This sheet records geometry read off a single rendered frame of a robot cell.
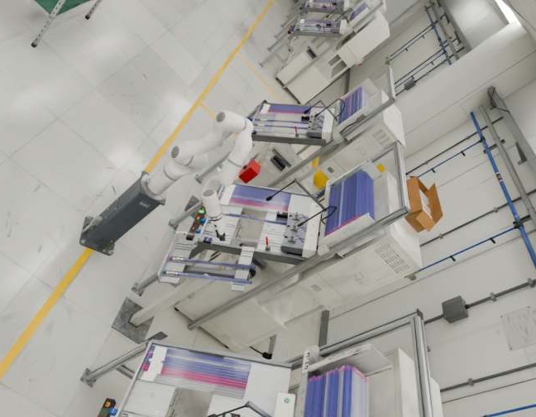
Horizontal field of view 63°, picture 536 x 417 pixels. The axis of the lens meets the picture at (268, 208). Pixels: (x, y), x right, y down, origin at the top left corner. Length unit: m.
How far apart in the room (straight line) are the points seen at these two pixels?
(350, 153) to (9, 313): 2.80
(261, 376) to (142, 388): 0.55
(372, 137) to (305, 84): 3.48
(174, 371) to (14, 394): 0.94
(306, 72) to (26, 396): 5.76
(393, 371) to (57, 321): 1.96
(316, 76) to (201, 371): 5.61
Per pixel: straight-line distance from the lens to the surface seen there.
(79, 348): 3.01
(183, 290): 2.76
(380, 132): 3.86
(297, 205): 3.17
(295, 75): 7.14
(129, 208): 2.92
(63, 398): 2.90
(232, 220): 2.99
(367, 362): 1.98
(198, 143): 2.51
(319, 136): 3.92
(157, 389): 2.22
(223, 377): 2.20
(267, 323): 3.27
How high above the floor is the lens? 2.60
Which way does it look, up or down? 32 degrees down
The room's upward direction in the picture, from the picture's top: 56 degrees clockwise
